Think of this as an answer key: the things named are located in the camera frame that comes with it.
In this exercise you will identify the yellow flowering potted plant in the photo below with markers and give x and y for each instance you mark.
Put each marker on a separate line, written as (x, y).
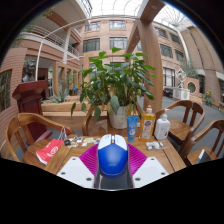
(208, 98)

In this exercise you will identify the dark red wooden pedestal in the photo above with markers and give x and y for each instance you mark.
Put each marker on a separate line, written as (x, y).
(30, 96)

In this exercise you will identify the black notebook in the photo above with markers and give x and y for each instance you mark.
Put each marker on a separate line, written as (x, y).
(203, 156)

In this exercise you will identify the white pump bottle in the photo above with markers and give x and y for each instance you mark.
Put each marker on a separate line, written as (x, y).
(162, 128)

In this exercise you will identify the dark bust statue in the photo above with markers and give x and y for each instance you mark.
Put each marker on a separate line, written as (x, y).
(29, 71)

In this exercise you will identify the green plant in white pot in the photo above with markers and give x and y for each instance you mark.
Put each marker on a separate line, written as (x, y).
(113, 80)

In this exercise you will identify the dark parked car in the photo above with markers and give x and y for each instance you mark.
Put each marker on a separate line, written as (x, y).
(168, 92)

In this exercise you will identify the clear plastic packet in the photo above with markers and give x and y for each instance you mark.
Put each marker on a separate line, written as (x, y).
(154, 145)

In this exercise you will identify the red paper shopping bag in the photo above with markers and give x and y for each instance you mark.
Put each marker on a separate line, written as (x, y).
(50, 150)

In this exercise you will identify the blue and white computer mouse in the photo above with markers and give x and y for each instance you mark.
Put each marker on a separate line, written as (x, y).
(112, 160)

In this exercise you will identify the white statue on plinth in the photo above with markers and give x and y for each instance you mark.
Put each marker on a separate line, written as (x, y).
(181, 90)

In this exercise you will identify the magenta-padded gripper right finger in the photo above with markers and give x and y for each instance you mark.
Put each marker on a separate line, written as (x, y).
(150, 171)

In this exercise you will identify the black key fob with keys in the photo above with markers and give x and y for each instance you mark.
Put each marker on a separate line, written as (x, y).
(67, 142)

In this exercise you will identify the pale yellow card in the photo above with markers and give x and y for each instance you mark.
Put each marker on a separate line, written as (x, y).
(89, 140)

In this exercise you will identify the spiky green plant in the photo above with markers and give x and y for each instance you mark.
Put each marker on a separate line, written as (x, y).
(60, 96)

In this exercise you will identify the wooden armchair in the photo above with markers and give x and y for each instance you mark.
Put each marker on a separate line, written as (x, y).
(180, 128)
(196, 136)
(33, 117)
(87, 120)

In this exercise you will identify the blue squeeze tube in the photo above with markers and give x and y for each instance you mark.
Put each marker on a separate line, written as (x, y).
(132, 128)

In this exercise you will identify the small printed card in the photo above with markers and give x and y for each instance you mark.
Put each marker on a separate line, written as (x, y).
(96, 141)

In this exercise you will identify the yellow liquid soap bottle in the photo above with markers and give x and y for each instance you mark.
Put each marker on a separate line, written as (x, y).
(147, 126)

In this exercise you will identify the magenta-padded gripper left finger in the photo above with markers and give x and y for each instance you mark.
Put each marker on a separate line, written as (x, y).
(76, 171)

